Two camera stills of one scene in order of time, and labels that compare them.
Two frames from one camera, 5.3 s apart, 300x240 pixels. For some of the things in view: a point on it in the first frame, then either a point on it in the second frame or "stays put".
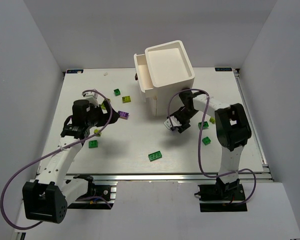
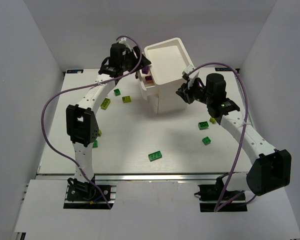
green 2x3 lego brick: x=205 y=125 stays put
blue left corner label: x=74 y=71 stays put
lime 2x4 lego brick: x=103 y=105 stays put
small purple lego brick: x=123 y=115 to x=145 y=70
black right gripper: x=181 y=120 to x=188 y=90
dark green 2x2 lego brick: x=117 y=92 stays put
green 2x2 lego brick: x=206 y=140 stays put
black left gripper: x=105 y=114 to x=136 y=58
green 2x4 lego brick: x=155 y=156 stays put
